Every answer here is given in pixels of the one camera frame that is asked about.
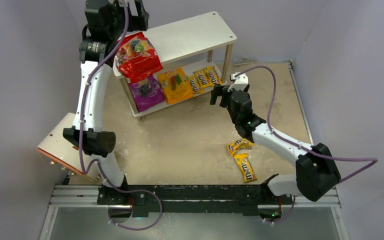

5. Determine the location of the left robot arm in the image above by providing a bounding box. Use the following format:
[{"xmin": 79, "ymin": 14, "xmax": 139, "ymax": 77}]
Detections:
[{"xmin": 62, "ymin": 0, "xmax": 149, "ymax": 194}]

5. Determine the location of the white cylinder container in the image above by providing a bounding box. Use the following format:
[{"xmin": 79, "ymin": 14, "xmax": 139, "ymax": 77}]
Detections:
[{"xmin": 36, "ymin": 112, "xmax": 100, "ymax": 182}]

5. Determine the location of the purple grape gummy bag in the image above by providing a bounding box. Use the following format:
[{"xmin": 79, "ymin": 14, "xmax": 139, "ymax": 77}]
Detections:
[{"xmin": 129, "ymin": 75, "xmax": 165, "ymax": 112}]

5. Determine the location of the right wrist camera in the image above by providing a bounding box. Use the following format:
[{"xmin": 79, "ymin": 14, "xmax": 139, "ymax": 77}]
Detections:
[{"xmin": 227, "ymin": 72, "xmax": 249, "ymax": 92}]

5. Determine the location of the white two-tier shelf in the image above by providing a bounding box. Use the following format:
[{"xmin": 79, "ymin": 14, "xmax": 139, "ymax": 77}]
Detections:
[{"xmin": 112, "ymin": 11, "xmax": 238, "ymax": 121}]

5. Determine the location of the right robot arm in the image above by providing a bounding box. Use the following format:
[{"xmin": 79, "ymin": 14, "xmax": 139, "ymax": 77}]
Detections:
[{"xmin": 210, "ymin": 84, "xmax": 342, "ymax": 202}]

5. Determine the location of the yellow m&m's bag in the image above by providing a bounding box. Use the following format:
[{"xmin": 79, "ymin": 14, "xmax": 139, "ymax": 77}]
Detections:
[
  {"xmin": 204, "ymin": 66, "xmax": 223, "ymax": 86},
  {"xmin": 193, "ymin": 69, "xmax": 212, "ymax": 89},
  {"xmin": 226, "ymin": 138, "xmax": 254, "ymax": 157},
  {"xmin": 233, "ymin": 153, "xmax": 258, "ymax": 183},
  {"xmin": 187, "ymin": 75, "xmax": 204, "ymax": 94}
]

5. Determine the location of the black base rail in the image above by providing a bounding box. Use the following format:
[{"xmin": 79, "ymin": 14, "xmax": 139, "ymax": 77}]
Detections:
[{"xmin": 96, "ymin": 184, "xmax": 293, "ymax": 217}]

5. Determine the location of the red assorted gummy bag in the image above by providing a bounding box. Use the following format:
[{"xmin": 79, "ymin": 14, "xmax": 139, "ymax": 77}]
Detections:
[{"xmin": 114, "ymin": 31, "xmax": 163, "ymax": 84}]

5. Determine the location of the orange mango gummy bag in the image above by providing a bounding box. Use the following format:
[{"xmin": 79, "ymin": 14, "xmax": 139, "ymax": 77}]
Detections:
[{"xmin": 157, "ymin": 67, "xmax": 194, "ymax": 105}]

